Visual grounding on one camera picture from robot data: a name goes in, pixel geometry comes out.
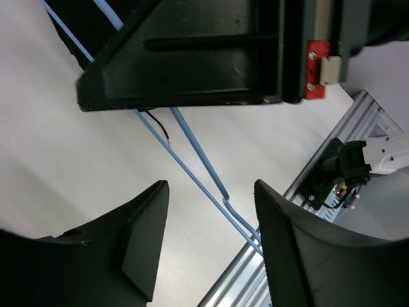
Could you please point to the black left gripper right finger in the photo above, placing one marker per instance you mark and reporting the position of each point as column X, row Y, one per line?
column 312, row 262

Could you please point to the black trousers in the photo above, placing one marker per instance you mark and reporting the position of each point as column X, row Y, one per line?
column 86, row 26

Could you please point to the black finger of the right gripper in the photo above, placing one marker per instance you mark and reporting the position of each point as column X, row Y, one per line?
column 191, row 54

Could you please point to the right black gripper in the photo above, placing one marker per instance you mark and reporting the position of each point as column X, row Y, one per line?
column 335, row 31

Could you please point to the grey slotted cable duct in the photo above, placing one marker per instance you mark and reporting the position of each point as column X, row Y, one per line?
column 337, row 201

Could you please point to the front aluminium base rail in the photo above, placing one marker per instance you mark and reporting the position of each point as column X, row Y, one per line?
column 368, row 157

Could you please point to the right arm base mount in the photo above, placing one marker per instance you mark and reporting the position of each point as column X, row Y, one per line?
column 324, row 176

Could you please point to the light blue wire hanger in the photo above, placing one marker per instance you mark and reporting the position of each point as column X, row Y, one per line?
column 198, row 179

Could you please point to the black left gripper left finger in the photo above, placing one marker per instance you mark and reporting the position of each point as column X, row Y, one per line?
column 110, row 261

